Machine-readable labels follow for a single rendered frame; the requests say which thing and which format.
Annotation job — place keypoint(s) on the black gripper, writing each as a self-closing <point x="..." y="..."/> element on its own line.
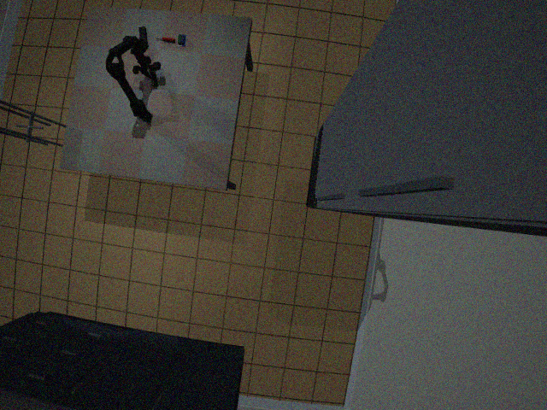
<point x="145" y="65"/>

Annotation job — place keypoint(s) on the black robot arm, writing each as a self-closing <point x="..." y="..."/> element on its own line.
<point x="138" y="46"/>

